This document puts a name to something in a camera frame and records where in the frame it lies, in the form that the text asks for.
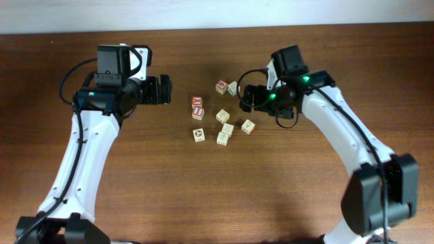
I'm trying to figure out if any wooden block lightbulb picture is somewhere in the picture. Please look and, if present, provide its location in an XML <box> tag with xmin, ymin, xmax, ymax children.
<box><xmin>241</xmin><ymin>119</ymin><xmax>256</xmax><ymax>135</ymax></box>

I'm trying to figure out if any wooden block letter F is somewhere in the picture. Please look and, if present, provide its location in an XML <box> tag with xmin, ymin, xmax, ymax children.
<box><xmin>216</xmin><ymin>109</ymin><xmax>230</xmax><ymax>124</ymax></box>

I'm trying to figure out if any wooden block brown ball picture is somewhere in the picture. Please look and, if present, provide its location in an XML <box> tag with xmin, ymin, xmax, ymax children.
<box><xmin>193</xmin><ymin>128</ymin><xmax>205</xmax><ymax>142</ymax></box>

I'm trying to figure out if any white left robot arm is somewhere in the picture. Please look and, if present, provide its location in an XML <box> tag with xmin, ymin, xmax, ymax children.
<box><xmin>16</xmin><ymin>44</ymin><xmax>172</xmax><ymax>243</ymax></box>

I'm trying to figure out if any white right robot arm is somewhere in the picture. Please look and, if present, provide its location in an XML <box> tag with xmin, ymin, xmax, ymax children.
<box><xmin>236</xmin><ymin>45</ymin><xmax>419</xmax><ymax>243</ymax></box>

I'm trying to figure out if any green letter wooden block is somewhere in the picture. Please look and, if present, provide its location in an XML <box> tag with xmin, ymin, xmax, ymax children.
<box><xmin>227</xmin><ymin>81</ymin><xmax>239</xmax><ymax>96</ymax></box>

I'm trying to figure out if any red number nine block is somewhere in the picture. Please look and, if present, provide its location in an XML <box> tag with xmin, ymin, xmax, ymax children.
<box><xmin>215</xmin><ymin>80</ymin><xmax>228</xmax><ymax>94</ymax></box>

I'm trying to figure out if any red letter Y block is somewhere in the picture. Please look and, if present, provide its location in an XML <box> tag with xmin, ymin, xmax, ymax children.
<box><xmin>191</xmin><ymin>96</ymin><xmax>203</xmax><ymax>108</ymax></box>

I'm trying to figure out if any red letter I block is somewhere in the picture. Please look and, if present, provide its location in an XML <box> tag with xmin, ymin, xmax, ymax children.
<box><xmin>192</xmin><ymin>106</ymin><xmax>204</xmax><ymax>121</ymax></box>

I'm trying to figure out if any wooden block plain engraving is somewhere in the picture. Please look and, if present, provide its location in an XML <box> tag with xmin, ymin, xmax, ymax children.
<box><xmin>217</xmin><ymin>131</ymin><xmax>229</xmax><ymax>146</ymax></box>

